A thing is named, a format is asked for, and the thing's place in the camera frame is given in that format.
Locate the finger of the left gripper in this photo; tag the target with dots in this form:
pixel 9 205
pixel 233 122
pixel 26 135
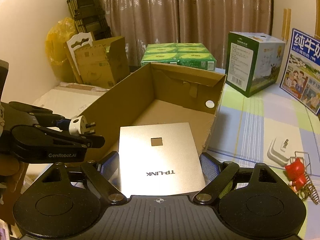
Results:
pixel 36 136
pixel 45 117

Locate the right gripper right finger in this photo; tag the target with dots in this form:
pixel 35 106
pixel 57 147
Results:
pixel 219 178

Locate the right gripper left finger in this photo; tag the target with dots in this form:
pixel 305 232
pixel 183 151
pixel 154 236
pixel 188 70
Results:
pixel 99 173

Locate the white plug adapter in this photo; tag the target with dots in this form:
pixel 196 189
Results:
pixel 79 126

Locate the person hand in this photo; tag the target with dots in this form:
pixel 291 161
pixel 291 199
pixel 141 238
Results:
pixel 10 167

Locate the white power adapter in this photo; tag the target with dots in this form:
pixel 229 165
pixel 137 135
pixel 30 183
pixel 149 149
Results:
pixel 280 151

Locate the plaid tablecloth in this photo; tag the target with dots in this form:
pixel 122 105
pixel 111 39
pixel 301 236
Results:
pixel 245 128

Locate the red figurine toy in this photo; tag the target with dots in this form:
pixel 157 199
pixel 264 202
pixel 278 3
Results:
pixel 296 174

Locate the stacked cardboard boxes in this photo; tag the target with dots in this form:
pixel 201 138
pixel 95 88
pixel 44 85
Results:
pixel 102 63

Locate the yellow plastic bag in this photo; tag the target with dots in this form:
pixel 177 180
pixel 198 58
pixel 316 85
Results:
pixel 56 38

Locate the open brown cardboard box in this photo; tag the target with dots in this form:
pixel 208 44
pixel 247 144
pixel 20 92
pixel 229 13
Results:
pixel 158 93

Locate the black folding cart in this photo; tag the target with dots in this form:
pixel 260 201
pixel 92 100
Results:
pixel 89 17

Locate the green white milk carton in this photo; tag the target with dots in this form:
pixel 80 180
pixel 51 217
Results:
pixel 253 61

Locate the green tissue pack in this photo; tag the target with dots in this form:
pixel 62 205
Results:
pixel 194 55

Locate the blue milk carton box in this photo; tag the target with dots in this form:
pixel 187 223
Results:
pixel 301 74

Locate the brown curtain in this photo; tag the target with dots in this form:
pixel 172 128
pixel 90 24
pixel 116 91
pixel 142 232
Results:
pixel 208 22

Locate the metal wire rack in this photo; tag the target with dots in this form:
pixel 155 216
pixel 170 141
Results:
pixel 305 158

